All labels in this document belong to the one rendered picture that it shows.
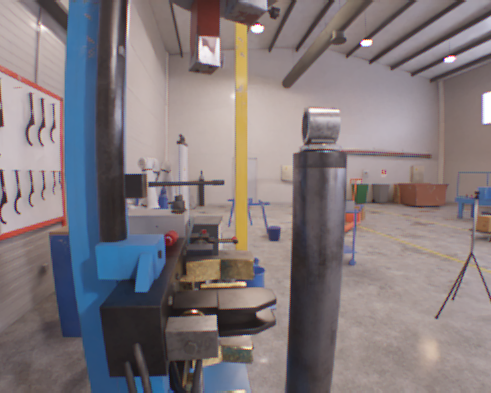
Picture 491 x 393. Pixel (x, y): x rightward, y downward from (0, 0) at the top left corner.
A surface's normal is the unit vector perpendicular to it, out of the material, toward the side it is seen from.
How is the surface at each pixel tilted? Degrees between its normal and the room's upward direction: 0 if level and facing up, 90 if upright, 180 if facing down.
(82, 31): 90
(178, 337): 90
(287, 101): 90
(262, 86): 90
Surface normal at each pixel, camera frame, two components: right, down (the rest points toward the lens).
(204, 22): 0.48, 0.07
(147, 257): 0.10, -0.65
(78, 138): 0.14, 0.08
